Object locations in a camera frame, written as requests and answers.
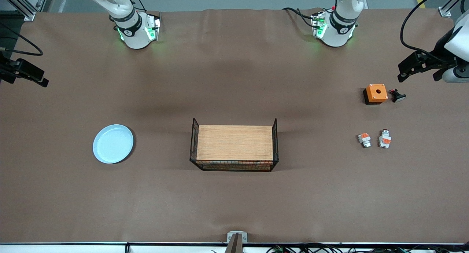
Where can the small white orange switch module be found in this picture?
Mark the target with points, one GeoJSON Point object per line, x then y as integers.
{"type": "Point", "coordinates": [364, 139]}

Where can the white orange switch with metal cap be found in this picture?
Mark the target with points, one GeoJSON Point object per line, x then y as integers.
{"type": "Point", "coordinates": [384, 139]}

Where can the aluminium frame profile with bracket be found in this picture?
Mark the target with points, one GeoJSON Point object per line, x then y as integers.
{"type": "Point", "coordinates": [449, 7]}

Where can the light blue round plate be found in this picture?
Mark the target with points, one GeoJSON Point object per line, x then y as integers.
{"type": "Point", "coordinates": [113, 143]}

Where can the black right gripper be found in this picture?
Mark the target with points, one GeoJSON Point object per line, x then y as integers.
{"type": "Point", "coordinates": [6, 70]}

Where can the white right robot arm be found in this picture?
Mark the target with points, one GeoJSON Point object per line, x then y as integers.
{"type": "Point", "coordinates": [133, 33]}

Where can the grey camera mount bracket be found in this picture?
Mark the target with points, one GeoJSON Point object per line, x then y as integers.
{"type": "Point", "coordinates": [237, 238]}

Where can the brown table cover sheet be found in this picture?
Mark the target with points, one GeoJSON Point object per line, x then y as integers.
{"type": "Point", "coordinates": [234, 205]}

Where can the orange button box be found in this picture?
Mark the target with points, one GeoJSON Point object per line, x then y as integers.
{"type": "Point", "coordinates": [376, 93]}

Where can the wooden board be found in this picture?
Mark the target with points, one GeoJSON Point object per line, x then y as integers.
{"type": "Point", "coordinates": [234, 143]}

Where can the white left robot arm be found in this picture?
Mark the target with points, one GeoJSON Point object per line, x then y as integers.
{"type": "Point", "coordinates": [339, 35]}

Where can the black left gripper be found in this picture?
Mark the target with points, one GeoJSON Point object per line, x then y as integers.
{"type": "Point", "coordinates": [436, 60]}

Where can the black push button head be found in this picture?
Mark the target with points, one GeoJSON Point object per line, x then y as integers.
{"type": "Point", "coordinates": [398, 96]}

